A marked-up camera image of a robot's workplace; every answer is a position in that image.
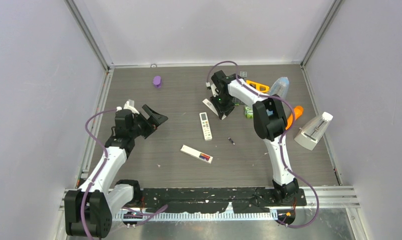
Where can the white air conditioner remote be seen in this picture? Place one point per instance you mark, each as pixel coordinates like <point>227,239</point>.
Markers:
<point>205,126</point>

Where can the white metronome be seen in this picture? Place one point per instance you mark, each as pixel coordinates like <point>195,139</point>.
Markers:
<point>311,133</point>

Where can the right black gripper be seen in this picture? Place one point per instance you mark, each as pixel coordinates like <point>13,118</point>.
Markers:
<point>227,109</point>

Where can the green owl toy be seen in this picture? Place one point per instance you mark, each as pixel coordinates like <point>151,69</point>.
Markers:
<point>248,112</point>

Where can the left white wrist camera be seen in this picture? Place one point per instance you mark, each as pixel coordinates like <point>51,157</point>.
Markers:
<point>129,105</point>

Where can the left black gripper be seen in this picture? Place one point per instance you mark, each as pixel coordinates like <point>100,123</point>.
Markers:
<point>154,120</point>

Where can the yellow triangle toy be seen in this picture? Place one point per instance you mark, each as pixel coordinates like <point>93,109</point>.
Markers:
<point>258,86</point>

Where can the white battery cover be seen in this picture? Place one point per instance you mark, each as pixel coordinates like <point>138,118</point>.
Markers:
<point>208,104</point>

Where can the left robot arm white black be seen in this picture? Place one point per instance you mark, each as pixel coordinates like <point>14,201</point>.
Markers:
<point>89,209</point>

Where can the purple plastic toy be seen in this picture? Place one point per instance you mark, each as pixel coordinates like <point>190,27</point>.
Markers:
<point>157,81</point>

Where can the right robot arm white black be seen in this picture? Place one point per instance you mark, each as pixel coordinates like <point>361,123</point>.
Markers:
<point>269,120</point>

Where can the slim white remote control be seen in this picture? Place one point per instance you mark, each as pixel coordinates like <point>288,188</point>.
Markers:
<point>194,153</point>

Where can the orange toy microphone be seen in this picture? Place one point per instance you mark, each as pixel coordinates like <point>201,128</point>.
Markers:
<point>298,110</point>

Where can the blue purple battery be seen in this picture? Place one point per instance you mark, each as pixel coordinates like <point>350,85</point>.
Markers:
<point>203,155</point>

